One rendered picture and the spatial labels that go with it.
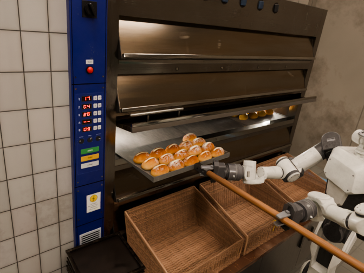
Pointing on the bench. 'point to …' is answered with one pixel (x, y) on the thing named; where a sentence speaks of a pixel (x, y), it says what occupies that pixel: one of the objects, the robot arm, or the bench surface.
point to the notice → (93, 202)
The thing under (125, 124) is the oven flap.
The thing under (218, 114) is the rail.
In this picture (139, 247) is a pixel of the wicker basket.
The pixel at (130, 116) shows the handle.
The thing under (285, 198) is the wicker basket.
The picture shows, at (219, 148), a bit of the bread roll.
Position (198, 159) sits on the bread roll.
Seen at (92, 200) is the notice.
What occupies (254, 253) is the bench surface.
